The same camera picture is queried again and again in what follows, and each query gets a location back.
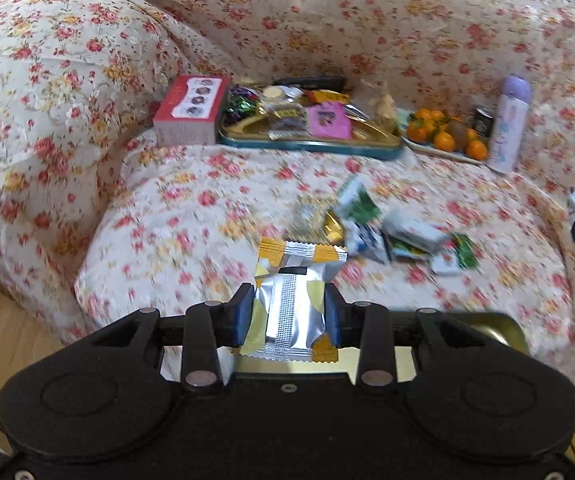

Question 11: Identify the gold teal tin tray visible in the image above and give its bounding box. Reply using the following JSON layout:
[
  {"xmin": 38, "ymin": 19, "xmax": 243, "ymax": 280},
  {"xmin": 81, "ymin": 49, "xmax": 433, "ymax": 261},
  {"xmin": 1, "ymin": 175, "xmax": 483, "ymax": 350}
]
[{"xmin": 160, "ymin": 312, "xmax": 529, "ymax": 382}]

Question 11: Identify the silver yellow snack packet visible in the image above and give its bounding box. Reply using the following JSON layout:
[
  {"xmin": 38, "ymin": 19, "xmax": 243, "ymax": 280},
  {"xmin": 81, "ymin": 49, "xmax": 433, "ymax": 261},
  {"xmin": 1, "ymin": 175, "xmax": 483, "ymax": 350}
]
[{"xmin": 240, "ymin": 237, "xmax": 347, "ymax": 363}]

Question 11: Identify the blue white snack packet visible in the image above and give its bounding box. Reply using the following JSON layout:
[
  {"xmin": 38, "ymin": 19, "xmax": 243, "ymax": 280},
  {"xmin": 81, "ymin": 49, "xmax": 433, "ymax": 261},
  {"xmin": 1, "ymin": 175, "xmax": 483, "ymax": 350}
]
[{"xmin": 342, "ymin": 220, "xmax": 391, "ymax": 264}]

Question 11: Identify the grey white snack packet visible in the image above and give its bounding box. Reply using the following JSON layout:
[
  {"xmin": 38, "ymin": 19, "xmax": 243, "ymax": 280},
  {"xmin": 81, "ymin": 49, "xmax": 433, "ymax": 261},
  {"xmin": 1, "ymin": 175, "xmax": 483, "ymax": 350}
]
[{"xmin": 382, "ymin": 211, "xmax": 450, "ymax": 254}]

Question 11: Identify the gold candy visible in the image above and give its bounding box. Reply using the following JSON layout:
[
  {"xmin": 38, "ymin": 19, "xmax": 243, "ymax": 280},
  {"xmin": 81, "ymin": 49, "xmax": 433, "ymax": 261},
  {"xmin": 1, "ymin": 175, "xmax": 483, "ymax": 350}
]
[{"xmin": 289, "ymin": 204, "xmax": 345, "ymax": 246}]

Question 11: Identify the small green candy packet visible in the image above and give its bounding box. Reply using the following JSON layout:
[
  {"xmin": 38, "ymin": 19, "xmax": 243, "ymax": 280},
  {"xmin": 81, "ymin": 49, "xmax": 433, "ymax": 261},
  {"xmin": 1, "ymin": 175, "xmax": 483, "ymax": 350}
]
[{"xmin": 451, "ymin": 233, "xmax": 478, "ymax": 270}]

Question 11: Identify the green white snack bag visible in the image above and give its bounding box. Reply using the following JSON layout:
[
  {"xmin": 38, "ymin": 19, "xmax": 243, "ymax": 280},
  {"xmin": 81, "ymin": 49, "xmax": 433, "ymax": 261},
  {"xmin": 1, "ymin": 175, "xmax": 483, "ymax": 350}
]
[{"xmin": 334, "ymin": 174, "xmax": 381, "ymax": 224}]

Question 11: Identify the teal gold tin with snacks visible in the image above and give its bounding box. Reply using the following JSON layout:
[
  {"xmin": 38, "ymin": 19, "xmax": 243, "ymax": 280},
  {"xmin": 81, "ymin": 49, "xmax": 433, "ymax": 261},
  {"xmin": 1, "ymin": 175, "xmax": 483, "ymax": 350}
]
[{"xmin": 217, "ymin": 84, "xmax": 403, "ymax": 160}]

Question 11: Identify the purple white thermos bottle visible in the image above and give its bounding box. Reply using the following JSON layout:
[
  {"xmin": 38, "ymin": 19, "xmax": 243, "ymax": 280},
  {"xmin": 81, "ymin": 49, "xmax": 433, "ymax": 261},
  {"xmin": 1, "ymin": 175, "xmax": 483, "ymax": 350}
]
[{"xmin": 486, "ymin": 75, "xmax": 533, "ymax": 174}]

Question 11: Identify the orange mandarin front right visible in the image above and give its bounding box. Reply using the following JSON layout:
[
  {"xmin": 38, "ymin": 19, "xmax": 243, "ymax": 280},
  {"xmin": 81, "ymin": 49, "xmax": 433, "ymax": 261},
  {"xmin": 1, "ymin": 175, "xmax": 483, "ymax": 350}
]
[{"xmin": 465, "ymin": 140, "xmax": 488, "ymax": 162}]

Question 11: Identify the orange mandarin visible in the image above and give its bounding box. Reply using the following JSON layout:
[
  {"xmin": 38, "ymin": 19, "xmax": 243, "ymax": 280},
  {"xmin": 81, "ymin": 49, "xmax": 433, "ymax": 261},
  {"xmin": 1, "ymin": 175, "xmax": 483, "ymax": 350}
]
[
  {"xmin": 465, "ymin": 140, "xmax": 488, "ymax": 162},
  {"xmin": 406, "ymin": 119, "xmax": 429, "ymax": 144},
  {"xmin": 433, "ymin": 131, "xmax": 457, "ymax": 153}
]

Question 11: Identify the white fruit plate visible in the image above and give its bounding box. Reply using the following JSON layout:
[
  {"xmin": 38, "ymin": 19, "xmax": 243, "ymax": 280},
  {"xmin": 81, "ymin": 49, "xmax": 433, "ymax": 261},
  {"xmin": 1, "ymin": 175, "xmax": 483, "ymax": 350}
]
[{"xmin": 399, "ymin": 108, "xmax": 488, "ymax": 165}]

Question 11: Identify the dark starbucks can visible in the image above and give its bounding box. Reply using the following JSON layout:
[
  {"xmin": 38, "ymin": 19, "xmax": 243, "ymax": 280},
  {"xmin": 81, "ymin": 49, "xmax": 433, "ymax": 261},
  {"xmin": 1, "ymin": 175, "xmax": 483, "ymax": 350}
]
[{"xmin": 471, "ymin": 105, "xmax": 495, "ymax": 139}]

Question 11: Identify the brown kiwi fruit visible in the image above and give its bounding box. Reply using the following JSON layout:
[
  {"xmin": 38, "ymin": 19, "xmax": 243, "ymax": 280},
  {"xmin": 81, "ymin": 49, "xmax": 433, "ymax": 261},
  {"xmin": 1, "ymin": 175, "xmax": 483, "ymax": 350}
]
[{"xmin": 446, "ymin": 120, "xmax": 471, "ymax": 152}]

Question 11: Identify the orange mandarin front middle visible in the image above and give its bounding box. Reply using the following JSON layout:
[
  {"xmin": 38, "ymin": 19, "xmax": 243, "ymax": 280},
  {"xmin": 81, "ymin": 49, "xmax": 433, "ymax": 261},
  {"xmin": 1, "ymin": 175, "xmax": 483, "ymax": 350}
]
[{"xmin": 433, "ymin": 131, "xmax": 457, "ymax": 153}]

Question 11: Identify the floral sofa cover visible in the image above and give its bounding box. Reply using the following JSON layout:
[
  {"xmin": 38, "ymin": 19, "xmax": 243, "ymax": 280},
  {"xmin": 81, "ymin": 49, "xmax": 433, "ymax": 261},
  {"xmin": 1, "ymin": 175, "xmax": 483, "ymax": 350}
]
[{"xmin": 0, "ymin": 0, "xmax": 575, "ymax": 382}]

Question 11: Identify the orange mandarin left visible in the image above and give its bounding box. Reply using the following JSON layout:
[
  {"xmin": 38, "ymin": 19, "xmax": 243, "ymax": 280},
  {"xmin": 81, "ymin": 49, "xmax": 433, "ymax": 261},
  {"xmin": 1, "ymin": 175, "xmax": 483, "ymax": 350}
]
[{"xmin": 406, "ymin": 119, "xmax": 429, "ymax": 144}]

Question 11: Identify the pink snack packet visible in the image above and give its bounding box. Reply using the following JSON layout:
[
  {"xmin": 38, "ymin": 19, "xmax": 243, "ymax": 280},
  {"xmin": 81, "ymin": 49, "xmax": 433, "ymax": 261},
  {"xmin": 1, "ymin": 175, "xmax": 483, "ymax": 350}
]
[{"xmin": 307, "ymin": 102, "xmax": 351, "ymax": 140}]

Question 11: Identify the brown paper packet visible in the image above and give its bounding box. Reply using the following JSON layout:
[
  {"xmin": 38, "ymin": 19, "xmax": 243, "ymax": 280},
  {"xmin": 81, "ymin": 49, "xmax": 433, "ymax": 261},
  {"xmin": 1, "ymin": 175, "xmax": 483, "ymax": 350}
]
[{"xmin": 370, "ymin": 81, "xmax": 398, "ymax": 133}]

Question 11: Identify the red white snack box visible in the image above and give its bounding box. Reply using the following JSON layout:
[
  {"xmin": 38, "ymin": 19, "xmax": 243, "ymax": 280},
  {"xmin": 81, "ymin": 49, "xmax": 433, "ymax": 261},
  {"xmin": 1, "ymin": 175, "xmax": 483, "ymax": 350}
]
[{"xmin": 153, "ymin": 75, "xmax": 230, "ymax": 148}]

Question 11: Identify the black remote control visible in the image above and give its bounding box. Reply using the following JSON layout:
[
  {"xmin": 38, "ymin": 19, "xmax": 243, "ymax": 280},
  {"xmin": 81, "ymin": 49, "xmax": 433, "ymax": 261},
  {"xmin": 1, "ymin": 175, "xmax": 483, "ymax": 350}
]
[{"xmin": 272, "ymin": 75, "xmax": 346, "ymax": 92}]

